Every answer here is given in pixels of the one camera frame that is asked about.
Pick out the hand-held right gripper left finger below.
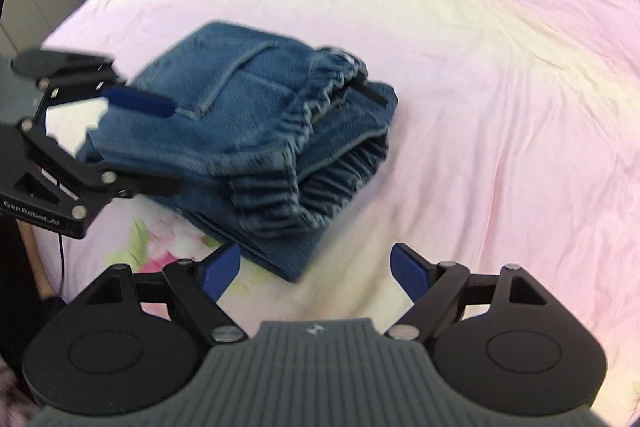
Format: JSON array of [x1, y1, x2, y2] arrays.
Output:
[[66, 243, 249, 344]]

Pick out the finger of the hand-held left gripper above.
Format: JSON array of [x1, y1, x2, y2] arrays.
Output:
[[17, 66, 176, 128], [20, 124, 184, 219]]

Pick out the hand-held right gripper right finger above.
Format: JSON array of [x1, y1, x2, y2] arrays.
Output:
[[383, 242, 566, 342]]

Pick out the blue denim pants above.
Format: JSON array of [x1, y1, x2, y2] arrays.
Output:
[[75, 21, 400, 283]]

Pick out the person's left forearm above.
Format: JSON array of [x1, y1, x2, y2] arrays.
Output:
[[20, 224, 54, 301]]

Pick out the dark cloth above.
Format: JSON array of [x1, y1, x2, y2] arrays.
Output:
[[0, 217, 69, 374]]

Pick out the pink floral duvet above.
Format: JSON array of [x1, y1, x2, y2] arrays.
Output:
[[40, 0, 640, 427]]

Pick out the pink patterned cloth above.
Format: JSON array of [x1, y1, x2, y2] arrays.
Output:
[[0, 353, 39, 424]]

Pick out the black cable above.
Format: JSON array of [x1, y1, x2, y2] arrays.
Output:
[[57, 234, 67, 304]]

